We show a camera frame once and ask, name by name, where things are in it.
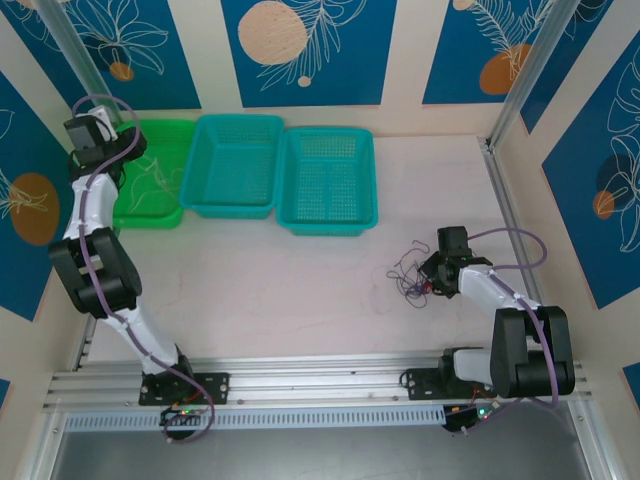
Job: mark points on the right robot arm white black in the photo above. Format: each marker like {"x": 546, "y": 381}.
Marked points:
{"x": 480, "y": 285}

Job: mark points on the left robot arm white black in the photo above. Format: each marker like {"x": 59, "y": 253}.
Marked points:
{"x": 92, "y": 205}

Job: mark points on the green plastic basket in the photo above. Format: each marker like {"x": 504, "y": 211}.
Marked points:
{"x": 170, "y": 140}

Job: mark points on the deep teal plastic basket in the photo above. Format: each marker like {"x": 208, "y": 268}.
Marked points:
{"x": 225, "y": 150}

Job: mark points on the light teal plastic basket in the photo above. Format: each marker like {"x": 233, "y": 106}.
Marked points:
{"x": 325, "y": 175}

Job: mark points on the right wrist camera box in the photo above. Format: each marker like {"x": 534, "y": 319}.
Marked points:
{"x": 452, "y": 240}

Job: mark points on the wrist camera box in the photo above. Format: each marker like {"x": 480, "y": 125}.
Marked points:
{"x": 452, "y": 240}
{"x": 82, "y": 132}

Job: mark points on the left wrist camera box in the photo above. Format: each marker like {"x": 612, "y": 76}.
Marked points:
{"x": 82, "y": 132}

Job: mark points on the aluminium side rail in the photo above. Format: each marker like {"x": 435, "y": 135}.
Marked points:
{"x": 85, "y": 345}
{"x": 510, "y": 210}

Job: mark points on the aluminium corner post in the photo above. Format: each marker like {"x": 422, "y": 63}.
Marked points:
{"x": 75, "y": 55}
{"x": 530, "y": 70}

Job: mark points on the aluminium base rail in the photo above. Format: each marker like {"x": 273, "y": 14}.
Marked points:
{"x": 300, "y": 380}

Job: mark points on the aluminium frame bar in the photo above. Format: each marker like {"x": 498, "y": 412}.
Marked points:
{"x": 45, "y": 450}
{"x": 595, "y": 445}

